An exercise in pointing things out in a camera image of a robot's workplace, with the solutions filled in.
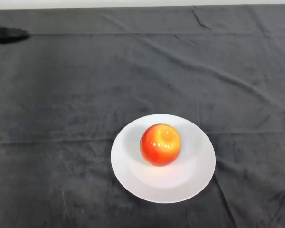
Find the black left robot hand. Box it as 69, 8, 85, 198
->
0, 27, 30, 50

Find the red yellow apple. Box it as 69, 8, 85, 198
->
139, 123, 182, 168

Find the white round plate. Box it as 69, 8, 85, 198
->
110, 114, 216, 204

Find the black table cloth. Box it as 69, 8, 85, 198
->
0, 5, 285, 228

